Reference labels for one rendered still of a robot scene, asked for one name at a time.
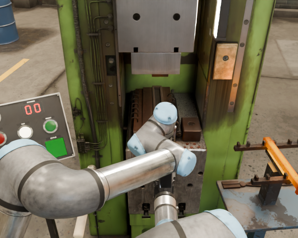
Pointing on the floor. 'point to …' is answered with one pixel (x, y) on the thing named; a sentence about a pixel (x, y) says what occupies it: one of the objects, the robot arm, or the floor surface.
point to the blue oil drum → (2, 23)
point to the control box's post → (52, 228)
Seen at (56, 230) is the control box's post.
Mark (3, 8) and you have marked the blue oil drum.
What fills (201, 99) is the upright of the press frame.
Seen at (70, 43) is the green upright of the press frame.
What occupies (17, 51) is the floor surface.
